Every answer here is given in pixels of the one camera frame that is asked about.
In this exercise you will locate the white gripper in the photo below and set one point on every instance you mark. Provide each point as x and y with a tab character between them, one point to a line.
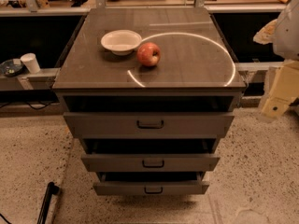
287	36

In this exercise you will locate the grey top drawer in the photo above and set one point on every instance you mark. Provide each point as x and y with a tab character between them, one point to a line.
148	125

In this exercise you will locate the grey drawer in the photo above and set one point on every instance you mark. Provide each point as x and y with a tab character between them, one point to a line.
150	183
148	125
149	162

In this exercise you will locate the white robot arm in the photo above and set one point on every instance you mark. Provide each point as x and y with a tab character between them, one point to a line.
283	34

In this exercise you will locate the grey drawer cabinet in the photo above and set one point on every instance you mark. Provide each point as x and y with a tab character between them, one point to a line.
196	74

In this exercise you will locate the grey bottom drawer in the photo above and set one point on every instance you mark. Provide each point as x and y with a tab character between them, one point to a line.
150	183

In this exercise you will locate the grey middle drawer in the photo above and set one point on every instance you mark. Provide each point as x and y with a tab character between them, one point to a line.
149	162

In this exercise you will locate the red apple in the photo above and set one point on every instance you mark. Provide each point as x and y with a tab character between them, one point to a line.
148	54

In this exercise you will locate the white bowl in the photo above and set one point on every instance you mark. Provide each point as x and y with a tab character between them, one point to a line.
121	42

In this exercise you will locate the white paper cup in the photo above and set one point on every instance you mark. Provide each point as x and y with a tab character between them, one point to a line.
31	63

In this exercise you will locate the black pole on floor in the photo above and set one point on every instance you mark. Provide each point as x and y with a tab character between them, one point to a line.
51	190

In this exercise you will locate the dark blue plate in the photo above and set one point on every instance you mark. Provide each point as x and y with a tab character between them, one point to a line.
11	68

